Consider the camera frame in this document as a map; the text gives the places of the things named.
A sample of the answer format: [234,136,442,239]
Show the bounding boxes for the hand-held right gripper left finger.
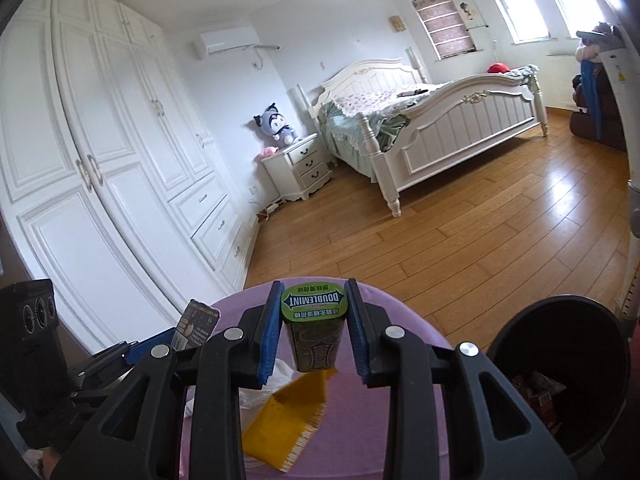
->
[50,281,286,480]

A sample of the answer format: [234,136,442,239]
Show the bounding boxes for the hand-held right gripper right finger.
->
[344,278,573,480]

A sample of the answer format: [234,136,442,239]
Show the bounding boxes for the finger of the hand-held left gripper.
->
[122,329,177,367]
[67,341,132,386]

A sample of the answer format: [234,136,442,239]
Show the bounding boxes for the green gum bottle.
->
[280,276,349,373]

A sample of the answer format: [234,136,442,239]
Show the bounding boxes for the dark printed box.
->
[170,299,221,352]

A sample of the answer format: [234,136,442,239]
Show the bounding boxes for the yellow snack packet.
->
[242,367,341,473]

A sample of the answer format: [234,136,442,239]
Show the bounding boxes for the red white snack packet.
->
[512,370,568,433]

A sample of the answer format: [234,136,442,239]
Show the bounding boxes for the black trash bin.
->
[485,296,632,480]

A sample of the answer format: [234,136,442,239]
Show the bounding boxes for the purple printed table cloth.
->
[182,280,451,480]

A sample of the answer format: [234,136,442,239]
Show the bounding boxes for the white wardrobe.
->
[0,0,261,356]

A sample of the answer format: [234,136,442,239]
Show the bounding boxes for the white nightstand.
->
[260,132,333,203]

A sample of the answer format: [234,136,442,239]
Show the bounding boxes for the green bed sheet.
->
[317,101,411,181]

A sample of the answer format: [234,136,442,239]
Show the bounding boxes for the purple plush toy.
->
[252,102,302,149]

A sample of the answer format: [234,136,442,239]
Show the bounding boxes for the floral quilt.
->
[332,82,446,117]

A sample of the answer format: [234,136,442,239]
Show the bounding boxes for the white wooden bed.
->
[287,46,549,219]

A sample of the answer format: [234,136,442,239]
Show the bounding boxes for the white air conditioner pipe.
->
[251,44,281,70]

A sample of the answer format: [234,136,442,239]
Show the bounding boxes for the white air conditioner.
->
[194,29,261,59]

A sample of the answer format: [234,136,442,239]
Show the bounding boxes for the clothes on bed footboard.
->
[505,64,541,86]

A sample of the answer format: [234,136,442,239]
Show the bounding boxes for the white radiator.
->
[545,52,583,109]

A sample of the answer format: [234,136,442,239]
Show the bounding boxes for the patterned window blind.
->
[401,0,477,61]

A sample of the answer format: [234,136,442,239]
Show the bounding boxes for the brown armchair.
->
[570,72,626,151]

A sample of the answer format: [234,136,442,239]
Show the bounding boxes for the blue cloth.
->
[580,57,608,141]

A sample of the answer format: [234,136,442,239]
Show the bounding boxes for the pile of pale clothes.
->
[574,22,626,61]

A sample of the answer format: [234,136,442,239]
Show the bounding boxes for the wall poster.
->
[454,0,490,31]

